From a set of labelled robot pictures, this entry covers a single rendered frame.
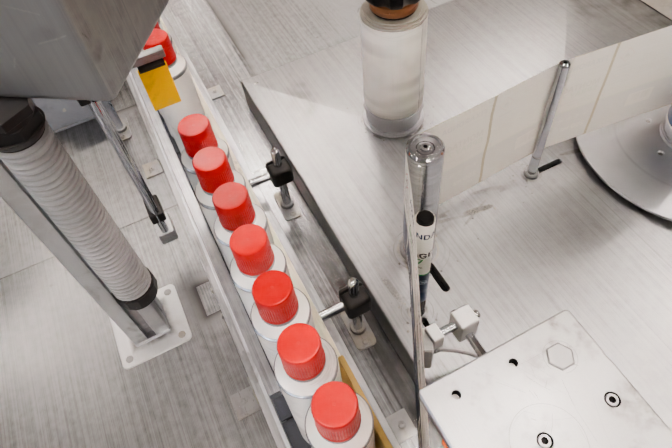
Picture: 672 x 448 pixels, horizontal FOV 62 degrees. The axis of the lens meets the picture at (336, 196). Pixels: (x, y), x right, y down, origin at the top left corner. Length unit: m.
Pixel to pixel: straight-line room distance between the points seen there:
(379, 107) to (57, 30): 0.55
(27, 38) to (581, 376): 0.34
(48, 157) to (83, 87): 0.06
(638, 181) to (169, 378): 0.63
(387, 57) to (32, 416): 0.60
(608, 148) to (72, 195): 0.67
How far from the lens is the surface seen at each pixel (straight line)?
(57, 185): 0.37
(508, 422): 0.35
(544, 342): 0.37
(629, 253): 0.75
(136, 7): 0.33
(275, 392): 0.55
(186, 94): 0.74
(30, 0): 0.29
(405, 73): 0.74
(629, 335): 0.70
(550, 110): 0.70
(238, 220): 0.52
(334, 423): 0.41
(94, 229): 0.40
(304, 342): 0.43
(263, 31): 1.12
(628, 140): 0.86
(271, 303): 0.45
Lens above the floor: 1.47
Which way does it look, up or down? 52 degrees down
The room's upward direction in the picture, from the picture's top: 7 degrees counter-clockwise
